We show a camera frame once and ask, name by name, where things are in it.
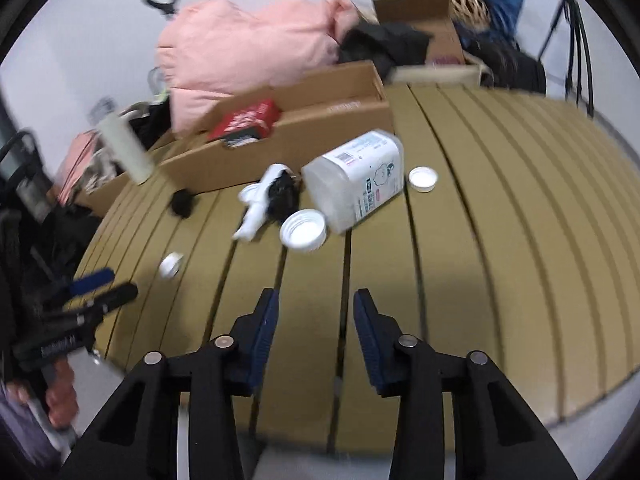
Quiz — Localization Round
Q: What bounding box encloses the pink bag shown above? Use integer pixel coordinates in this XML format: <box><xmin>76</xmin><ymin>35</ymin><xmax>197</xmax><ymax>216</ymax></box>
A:
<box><xmin>55</xmin><ymin>130</ymin><xmax>108</xmax><ymax>206</ymax></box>

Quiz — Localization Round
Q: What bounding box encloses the white spray bottle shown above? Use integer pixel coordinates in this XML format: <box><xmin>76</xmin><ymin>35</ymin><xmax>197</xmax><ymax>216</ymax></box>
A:
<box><xmin>232</xmin><ymin>163</ymin><xmax>288</xmax><ymax>243</ymax></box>

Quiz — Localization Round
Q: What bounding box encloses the long cardboard box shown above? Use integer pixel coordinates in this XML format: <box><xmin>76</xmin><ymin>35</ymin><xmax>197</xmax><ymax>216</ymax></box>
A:
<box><xmin>157</xmin><ymin>60</ymin><xmax>396</xmax><ymax>195</ymax></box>

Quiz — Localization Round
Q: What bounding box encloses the pink puffer jacket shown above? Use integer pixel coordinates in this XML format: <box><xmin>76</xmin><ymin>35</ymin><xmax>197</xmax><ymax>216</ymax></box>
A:
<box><xmin>156</xmin><ymin>0</ymin><xmax>361</xmax><ymax>136</ymax></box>

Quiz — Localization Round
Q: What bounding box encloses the open cardboard box red label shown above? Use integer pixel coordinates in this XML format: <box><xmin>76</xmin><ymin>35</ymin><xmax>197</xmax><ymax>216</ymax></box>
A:
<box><xmin>371</xmin><ymin>0</ymin><xmax>466</xmax><ymax>67</ymax></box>

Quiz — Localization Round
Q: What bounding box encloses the person's left hand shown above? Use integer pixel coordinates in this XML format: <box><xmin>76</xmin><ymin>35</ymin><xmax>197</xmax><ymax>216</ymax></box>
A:
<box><xmin>5</xmin><ymin>360</ymin><xmax>80</xmax><ymax>431</ymax></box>

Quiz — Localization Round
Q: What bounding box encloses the small white lid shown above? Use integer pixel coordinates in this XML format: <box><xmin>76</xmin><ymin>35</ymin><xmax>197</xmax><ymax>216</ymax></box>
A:
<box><xmin>407</xmin><ymin>166</ymin><xmax>439</xmax><ymax>193</ymax></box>

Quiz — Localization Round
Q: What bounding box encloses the large white jar lid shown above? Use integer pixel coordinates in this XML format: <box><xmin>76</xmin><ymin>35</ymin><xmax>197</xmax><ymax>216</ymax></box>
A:
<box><xmin>279</xmin><ymin>208</ymin><xmax>328</xmax><ymax>252</ymax></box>

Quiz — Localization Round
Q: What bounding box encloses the person's left forearm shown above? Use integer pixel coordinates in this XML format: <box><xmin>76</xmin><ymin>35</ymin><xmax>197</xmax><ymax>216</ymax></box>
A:
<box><xmin>0</xmin><ymin>395</ymin><xmax>63</xmax><ymax>471</ymax></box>

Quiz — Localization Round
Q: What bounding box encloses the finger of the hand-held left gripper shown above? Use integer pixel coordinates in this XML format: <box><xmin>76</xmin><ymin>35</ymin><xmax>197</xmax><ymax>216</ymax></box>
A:
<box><xmin>42</xmin><ymin>282</ymin><xmax>140</xmax><ymax>330</ymax></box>
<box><xmin>44</xmin><ymin>267</ymin><xmax>117</xmax><ymax>310</ymax></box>

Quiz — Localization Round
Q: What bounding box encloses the black trolley handle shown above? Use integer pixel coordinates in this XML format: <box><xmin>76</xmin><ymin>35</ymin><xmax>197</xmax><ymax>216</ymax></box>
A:
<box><xmin>143</xmin><ymin>0</ymin><xmax>180</xmax><ymax>21</ymax></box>

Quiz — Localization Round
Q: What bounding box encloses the red packet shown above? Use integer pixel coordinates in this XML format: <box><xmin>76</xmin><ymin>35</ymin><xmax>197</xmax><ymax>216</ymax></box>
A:
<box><xmin>206</xmin><ymin>99</ymin><xmax>283</xmax><ymax>142</ymax></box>

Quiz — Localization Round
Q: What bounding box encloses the wicker ball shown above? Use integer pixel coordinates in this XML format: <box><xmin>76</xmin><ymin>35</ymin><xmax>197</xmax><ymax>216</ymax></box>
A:
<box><xmin>447</xmin><ymin>0</ymin><xmax>492</xmax><ymax>28</ymax></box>

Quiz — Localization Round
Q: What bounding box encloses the black tripod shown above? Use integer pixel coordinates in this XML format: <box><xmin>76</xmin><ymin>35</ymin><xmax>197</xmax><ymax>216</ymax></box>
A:
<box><xmin>537</xmin><ymin>0</ymin><xmax>596</xmax><ymax>118</ymax></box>

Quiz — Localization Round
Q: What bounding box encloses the tiny white cap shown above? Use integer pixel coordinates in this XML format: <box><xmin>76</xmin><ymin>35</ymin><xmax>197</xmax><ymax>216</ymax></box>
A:
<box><xmin>159</xmin><ymin>252</ymin><xmax>185</xmax><ymax>278</ymax></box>

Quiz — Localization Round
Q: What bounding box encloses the white roll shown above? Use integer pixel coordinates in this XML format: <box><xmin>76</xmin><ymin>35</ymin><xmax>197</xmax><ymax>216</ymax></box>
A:
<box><xmin>97</xmin><ymin>112</ymin><xmax>155</xmax><ymax>183</ymax></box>

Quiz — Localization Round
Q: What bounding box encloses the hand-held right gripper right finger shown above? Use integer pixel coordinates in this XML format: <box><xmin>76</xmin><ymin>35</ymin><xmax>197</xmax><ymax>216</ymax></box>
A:
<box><xmin>352</xmin><ymin>289</ymin><xmax>581</xmax><ymax>480</ymax></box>

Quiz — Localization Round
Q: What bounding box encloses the black bag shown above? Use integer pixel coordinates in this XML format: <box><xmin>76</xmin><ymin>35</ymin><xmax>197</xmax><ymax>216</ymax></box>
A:
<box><xmin>0</xmin><ymin>200</ymin><xmax>101</xmax><ymax>321</ymax></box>

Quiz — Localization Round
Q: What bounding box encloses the black flat item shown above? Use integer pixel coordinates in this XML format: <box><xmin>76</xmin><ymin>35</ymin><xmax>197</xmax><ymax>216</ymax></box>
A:
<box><xmin>223</xmin><ymin>130</ymin><xmax>263</xmax><ymax>148</ymax></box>

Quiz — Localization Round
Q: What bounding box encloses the small black object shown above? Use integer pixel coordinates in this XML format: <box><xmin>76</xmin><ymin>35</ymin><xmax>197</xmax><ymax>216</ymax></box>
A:
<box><xmin>170</xmin><ymin>189</ymin><xmax>197</xmax><ymax>219</ymax></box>

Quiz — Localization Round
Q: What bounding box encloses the dark clothing pile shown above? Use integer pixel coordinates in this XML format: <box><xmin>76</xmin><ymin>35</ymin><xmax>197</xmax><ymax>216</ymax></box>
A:
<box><xmin>462</xmin><ymin>40</ymin><xmax>547</xmax><ymax>93</ymax></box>

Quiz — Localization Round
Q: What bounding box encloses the black cloth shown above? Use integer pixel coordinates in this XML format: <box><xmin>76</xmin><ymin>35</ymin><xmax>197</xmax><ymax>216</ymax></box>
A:
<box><xmin>337</xmin><ymin>22</ymin><xmax>435</xmax><ymax>78</ymax></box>

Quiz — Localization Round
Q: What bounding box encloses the clear plastic jar white label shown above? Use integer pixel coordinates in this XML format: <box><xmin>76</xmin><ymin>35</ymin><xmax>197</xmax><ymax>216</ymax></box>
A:
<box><xmin>301</xmin><ymin>130</ymin><xmax>406</xmax><ymax>235</ymax></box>

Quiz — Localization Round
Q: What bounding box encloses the black tangled object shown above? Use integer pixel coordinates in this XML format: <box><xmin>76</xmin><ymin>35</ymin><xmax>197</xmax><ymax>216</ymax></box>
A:
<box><xmin>267</xmin><ymin>170</ymin><xmax>302</xmax><ymax>222</ymax></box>

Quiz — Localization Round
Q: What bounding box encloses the beige flat box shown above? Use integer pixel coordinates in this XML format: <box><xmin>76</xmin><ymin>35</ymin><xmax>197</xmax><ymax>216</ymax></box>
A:
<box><xmin>387</xmin><ymin>64</ymin><xmax>493</xmax><ymax>87</ymax></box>

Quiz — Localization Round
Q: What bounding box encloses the small cardboard box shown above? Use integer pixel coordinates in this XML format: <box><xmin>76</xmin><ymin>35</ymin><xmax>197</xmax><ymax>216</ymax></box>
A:
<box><xmin>75</xmin><ymin>170</ymin><xmax>132</xmax><ymax>217</ymax></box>

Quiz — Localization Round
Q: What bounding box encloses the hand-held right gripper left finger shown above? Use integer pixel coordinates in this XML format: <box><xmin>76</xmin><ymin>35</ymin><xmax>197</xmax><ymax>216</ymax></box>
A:
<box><xmin>60</xmin><ymin>287</ymin><xmax>281</xmax><ymax>480</ymax></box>

